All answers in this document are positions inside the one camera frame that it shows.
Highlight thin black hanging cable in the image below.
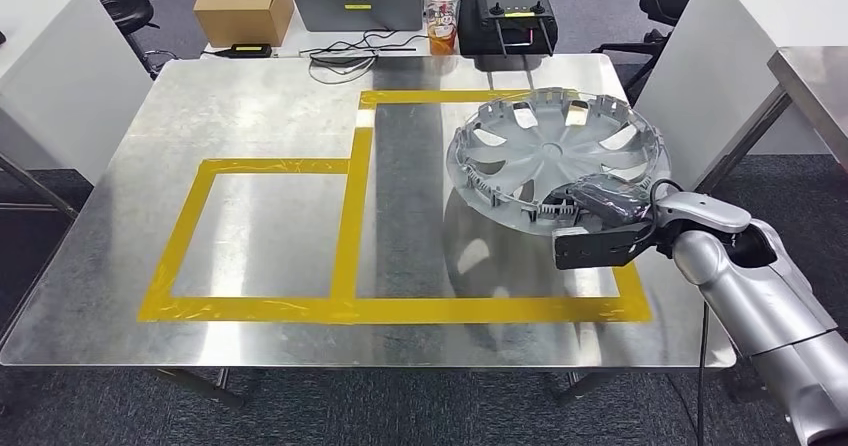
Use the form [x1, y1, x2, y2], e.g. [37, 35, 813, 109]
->
[695, 300, 711, 446]

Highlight plastic drink cup red straw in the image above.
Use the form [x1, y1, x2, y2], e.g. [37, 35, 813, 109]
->
[421, 0, 466, 57]

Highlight steel workbench with double tape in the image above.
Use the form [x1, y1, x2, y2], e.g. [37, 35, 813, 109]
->
[0, 52, 738, 410]

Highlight black remote controller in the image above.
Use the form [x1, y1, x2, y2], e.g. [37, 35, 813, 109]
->
[457, 0, 560, 73]

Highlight black power adapter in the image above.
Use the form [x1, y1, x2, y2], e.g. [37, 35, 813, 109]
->
[220, 43, 274, 59]

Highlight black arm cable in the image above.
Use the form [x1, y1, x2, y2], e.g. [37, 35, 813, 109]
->
[645, 177, 687, 259]

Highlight white partition panel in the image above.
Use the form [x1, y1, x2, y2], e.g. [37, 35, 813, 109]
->
[632, 0, 848, 191]
[0, 0, 155, 186]

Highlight grey looped cable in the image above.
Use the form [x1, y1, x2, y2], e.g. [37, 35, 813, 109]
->
[306, 50, 380, 87]

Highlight grey plastic wheel cover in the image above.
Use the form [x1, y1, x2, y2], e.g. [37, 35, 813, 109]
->
[445, 86, 672, 238]

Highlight black camera bracket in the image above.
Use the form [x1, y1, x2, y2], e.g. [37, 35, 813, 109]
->
[553, 220, 672, 272]

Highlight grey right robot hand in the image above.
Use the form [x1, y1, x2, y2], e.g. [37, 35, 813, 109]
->
[546, 172, 657, 229]

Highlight brown cardboard box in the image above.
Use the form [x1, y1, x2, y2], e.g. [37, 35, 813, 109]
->
[193, 0, 296, 49]

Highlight black desk cable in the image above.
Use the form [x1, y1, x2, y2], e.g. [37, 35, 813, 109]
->
[298, 28, 429, 60]

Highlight white desk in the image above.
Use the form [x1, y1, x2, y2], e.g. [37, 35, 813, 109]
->
[200, 0, 529, 60]

